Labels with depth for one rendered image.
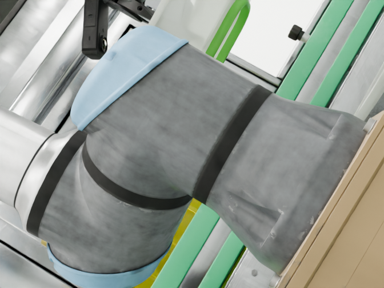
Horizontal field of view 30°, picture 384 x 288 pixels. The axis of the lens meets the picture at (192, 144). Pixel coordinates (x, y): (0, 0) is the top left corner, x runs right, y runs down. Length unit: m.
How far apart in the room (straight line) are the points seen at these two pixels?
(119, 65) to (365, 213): 0.23
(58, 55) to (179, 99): 0.82
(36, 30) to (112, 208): 0.86
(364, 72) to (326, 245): 0.66
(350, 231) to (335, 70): 0.67
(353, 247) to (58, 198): 0.28
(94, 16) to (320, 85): 0.38
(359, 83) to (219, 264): 0.38
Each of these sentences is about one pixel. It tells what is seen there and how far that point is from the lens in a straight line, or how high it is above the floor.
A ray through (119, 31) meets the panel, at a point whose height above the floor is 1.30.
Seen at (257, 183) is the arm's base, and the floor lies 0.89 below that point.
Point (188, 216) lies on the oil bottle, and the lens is 1.11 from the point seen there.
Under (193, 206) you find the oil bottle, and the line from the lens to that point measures 1.12.
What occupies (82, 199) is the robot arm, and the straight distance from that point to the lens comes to 0.67.
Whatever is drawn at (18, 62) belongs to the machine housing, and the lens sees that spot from 1.45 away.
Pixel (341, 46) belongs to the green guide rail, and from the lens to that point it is 1.22.
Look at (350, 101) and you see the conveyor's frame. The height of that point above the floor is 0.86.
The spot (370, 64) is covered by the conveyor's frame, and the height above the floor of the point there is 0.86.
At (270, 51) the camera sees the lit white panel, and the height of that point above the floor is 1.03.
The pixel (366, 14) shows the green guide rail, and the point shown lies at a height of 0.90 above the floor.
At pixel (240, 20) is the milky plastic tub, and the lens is 1.02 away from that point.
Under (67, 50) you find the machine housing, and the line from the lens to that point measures 1.39.
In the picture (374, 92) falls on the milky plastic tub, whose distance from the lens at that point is 0.90.
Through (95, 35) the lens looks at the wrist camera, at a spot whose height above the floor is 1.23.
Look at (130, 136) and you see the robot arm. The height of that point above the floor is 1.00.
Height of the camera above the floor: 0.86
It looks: 9 degrees up
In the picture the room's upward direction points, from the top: 60 degrees counter-clockwise
